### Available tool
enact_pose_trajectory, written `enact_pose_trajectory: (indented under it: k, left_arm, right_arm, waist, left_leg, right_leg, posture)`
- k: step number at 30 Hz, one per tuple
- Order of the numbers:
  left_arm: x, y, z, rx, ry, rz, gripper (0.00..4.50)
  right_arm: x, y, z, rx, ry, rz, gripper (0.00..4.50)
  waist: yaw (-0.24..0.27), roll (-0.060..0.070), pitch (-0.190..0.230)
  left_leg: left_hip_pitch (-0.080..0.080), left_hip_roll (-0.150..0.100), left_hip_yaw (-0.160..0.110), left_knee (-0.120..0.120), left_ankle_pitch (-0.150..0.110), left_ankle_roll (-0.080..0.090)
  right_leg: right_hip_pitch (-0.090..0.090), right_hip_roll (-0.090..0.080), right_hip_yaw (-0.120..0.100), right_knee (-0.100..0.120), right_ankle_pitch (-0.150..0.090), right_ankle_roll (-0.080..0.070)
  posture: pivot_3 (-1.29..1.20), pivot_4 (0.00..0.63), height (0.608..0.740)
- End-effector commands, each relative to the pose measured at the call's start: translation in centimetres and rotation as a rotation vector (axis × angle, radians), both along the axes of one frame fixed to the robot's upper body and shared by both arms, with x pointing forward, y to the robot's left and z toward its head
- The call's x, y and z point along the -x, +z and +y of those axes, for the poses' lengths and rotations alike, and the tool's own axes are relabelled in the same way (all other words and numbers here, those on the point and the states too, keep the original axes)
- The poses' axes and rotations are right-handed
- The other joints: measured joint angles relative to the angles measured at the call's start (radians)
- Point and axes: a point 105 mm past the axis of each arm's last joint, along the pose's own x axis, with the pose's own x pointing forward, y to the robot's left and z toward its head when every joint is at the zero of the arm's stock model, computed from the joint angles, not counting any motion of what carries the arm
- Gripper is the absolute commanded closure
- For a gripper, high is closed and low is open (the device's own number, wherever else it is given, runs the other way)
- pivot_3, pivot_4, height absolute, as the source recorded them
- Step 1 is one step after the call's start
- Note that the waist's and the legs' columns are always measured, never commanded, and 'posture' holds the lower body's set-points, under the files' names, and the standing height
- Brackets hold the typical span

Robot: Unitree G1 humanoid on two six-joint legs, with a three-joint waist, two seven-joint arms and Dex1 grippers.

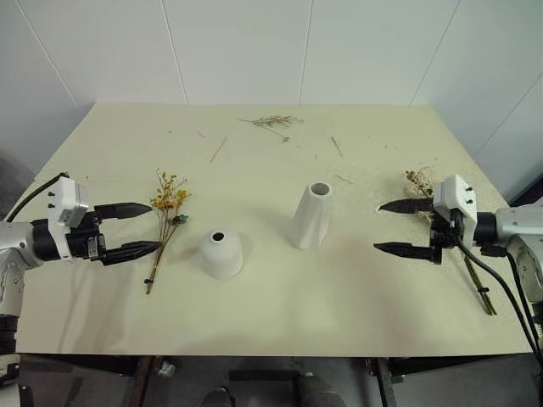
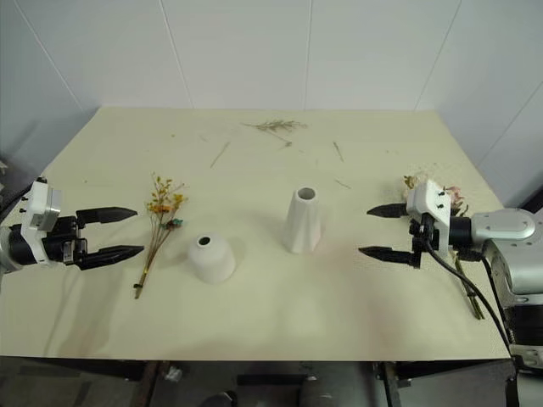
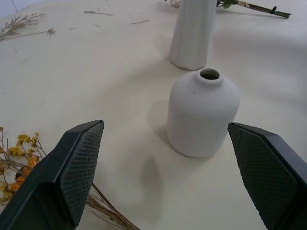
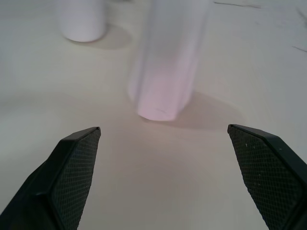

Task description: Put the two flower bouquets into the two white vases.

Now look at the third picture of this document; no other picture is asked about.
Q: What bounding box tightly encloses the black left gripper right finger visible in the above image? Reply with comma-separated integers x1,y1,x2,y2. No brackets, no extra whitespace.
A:
227,122,307,230

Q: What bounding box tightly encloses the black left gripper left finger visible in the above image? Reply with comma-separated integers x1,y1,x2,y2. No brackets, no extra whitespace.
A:
0,119,105,230

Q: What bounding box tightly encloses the short round white vase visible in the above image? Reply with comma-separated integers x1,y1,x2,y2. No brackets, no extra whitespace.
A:
166,68,240,159

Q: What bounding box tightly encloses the tall ribbed white vase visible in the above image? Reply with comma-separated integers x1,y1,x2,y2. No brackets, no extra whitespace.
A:
169,0,216,70

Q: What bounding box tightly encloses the yellow orange dried flower bunch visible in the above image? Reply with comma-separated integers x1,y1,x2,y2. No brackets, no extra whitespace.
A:
0,126,141,230

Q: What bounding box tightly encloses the pale beige dried flower sprig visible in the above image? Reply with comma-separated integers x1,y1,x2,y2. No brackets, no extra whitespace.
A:
0,12,56,41

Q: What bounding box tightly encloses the green stemmed flower bunch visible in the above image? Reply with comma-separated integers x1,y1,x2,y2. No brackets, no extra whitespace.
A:
215,0,292,19

